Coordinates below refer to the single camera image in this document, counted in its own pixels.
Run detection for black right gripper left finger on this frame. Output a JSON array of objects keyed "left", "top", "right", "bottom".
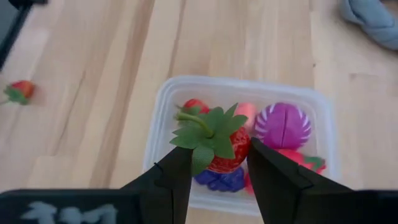
[{"left": 120, "top": 146, "right": 194, "bottom": 224}]

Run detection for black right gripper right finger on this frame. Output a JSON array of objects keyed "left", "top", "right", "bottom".
[{"left": 247, "top": 138, "right": 358, "bottom": 224}]

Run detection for red toy dragon fruit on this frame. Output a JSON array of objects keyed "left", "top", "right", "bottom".
[{"left": 245, "top": 148, "right": 327, "bottom": 195}]

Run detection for blue toy grapes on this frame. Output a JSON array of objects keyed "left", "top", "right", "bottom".
[{"left": 193, "top": 166, "right": 246, "bottom": 193}]

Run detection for purple toy cabbage ball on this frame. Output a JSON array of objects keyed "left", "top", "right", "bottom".
[{"left": 251, "top": 102, "right": 313, "bottom": 151}]

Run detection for red toy strawberry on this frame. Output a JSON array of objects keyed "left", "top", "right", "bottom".
[
  {"left": 177, "top": 98, "right": 211, "bottom": 116},
  {"left": 169, "top": 103, "right": 252, "bottom": 177},
  {"left": 0, "top": 80, "right": 35, "bottom": 106}
]

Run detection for pink toy lychee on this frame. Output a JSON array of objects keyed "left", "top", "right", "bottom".
[{"left": 234, "top": 102, "right": 258, "bottom": 130}]

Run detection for clear plastic tupperware container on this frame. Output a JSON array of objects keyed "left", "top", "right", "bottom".
[{"left": 142, "top": 75, "right": 338, "bottom": 217}]

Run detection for grey crumpled cloth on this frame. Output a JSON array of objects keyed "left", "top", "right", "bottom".
[{"left": 338, "top": 0, "right": 398, "bottom": 51}]

